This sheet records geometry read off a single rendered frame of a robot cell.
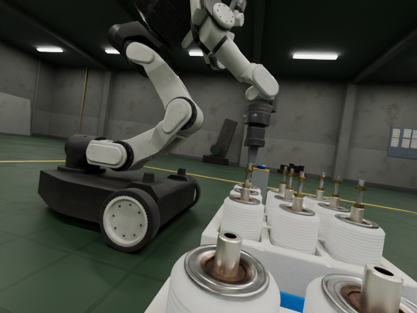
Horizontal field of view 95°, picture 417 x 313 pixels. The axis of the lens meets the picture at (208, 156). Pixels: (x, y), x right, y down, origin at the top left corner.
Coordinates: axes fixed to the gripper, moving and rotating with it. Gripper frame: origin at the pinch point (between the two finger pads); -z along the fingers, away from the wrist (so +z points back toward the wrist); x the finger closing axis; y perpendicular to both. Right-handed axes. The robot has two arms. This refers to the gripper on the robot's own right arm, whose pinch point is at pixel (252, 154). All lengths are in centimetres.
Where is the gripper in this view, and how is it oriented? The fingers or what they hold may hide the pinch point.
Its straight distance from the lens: 70.9
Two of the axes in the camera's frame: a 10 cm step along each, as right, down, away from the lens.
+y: -9.9, -1.4, 0.2
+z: 1.4, -9.9, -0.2
